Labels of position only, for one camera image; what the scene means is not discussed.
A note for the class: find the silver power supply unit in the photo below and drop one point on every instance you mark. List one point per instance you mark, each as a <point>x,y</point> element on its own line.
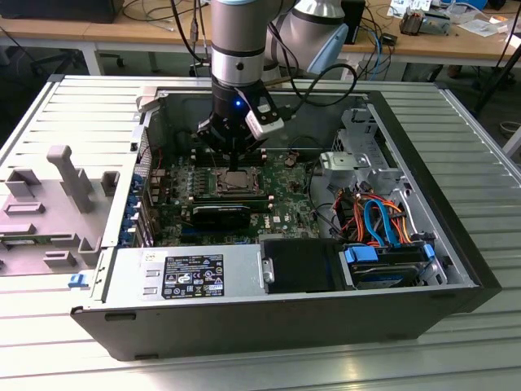
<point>130,271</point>

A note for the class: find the blue plastic clip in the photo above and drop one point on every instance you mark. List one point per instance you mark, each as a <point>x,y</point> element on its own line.
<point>77,281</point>

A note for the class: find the blue expansion slot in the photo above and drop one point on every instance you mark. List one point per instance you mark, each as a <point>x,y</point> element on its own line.
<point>188,236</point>

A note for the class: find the metal locking lever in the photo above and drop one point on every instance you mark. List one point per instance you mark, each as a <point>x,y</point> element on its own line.
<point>213,159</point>

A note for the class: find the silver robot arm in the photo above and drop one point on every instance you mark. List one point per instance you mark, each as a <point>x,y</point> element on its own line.
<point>238,28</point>

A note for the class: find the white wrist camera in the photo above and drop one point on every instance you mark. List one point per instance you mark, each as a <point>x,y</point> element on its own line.
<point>268,127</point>

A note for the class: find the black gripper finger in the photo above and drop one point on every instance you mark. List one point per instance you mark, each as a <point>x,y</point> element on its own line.
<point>252,143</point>
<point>211,136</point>

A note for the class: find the copper heat sink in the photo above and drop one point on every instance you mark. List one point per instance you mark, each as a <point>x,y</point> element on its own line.
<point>412,23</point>

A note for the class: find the black graphics card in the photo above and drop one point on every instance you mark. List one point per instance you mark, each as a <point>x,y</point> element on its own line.
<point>221,218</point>

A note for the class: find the green RAM stick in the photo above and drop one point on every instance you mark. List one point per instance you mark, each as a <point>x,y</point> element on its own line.
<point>20,242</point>

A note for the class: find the black desktop computer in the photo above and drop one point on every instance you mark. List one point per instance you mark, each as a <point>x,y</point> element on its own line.
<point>61,10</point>

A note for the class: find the black plastic shroud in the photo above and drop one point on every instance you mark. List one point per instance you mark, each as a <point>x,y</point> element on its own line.
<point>303,264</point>

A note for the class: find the green motherboard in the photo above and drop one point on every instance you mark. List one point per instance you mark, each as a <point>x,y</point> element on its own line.
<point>293,203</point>

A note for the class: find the CPU socket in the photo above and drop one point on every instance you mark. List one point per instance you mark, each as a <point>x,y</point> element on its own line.
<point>240,194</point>

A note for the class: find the round coin battery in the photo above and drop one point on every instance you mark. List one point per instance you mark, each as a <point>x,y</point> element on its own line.
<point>291,159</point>

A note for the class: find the grey parts rack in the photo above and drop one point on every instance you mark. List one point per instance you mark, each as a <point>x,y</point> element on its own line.
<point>49,228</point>

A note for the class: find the silver CPU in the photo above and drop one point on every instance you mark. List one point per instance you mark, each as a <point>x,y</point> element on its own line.
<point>239,182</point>

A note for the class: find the hard disk blue carrier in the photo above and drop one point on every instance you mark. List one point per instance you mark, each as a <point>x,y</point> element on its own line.
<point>382,279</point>

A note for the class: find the wooden desk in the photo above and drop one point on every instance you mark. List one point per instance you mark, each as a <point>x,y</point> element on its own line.
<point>122,29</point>

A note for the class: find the white plastic bag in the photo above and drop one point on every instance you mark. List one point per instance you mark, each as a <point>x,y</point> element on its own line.
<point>482,25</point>

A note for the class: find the black PC case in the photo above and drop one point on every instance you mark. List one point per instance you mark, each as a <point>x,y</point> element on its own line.
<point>260,330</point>

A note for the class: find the silver drive cage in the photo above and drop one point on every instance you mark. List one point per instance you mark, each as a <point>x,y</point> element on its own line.
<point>340,162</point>

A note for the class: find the black tripod leg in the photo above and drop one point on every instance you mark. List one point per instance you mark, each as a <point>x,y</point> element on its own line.
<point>499,81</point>

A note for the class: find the black upright box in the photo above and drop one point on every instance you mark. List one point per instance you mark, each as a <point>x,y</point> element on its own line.
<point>355,20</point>

